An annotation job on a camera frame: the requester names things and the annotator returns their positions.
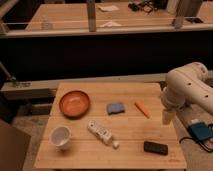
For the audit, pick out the metal clamp bracket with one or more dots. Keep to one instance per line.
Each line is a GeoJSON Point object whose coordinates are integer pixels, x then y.
{"type": "Point", "coordinates": [12, 79]}

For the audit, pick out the white paper sheet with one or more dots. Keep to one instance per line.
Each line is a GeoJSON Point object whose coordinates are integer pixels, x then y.
{"type": "Point", "coordinates": [108, 8]}

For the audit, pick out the metal frame post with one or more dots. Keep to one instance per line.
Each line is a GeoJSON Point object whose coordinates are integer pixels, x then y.
{"type": "Point", "coordinates": [91, 15]}

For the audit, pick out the crumpled white paper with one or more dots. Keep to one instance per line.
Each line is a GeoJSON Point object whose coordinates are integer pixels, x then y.
{"type": "Point", "coordinates": [110, 24]}

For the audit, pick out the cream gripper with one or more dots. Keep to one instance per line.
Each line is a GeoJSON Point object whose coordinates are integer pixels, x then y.
{"type": "Point", "coordinates": [167, 116]}

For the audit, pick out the blue sponge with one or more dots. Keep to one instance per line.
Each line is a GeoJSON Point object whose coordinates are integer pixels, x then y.
{"type": "Point", "coordinates": [115, 108]}

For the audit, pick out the black phone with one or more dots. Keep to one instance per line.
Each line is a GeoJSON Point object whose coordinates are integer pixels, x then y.
{"type": "Point", "coordinates": [156, 148]}

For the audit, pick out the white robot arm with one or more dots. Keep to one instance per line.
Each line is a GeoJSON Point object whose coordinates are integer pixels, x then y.
{"type": "Point", "coordinates": [186, 84]}

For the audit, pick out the blue power adapter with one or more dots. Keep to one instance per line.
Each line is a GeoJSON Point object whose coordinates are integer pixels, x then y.
{"type": "Point", "coordinates": [199, 131]}

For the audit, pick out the clear plastic bottle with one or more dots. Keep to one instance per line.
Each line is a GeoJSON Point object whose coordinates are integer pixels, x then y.
{"type": "Point", "coordinates": [46, 24]}

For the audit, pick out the white ceramic cup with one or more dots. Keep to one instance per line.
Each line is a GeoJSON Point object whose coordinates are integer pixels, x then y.
{"type": "Point", "coordinates": [60, 137]}

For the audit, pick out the cardboard box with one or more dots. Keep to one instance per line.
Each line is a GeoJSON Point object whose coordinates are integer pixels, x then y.
{"type": "Point", "coordinates": [13, 147]}

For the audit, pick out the orange wooden bowl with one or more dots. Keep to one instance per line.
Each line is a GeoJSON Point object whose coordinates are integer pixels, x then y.
{"type": "Point", "coordinates": [74, 104]}

